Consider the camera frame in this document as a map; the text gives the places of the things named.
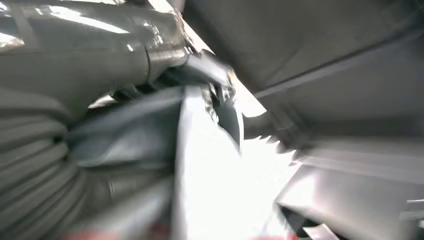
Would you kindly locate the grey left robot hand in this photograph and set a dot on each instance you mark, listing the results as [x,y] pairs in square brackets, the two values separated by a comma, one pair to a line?
[82,49]

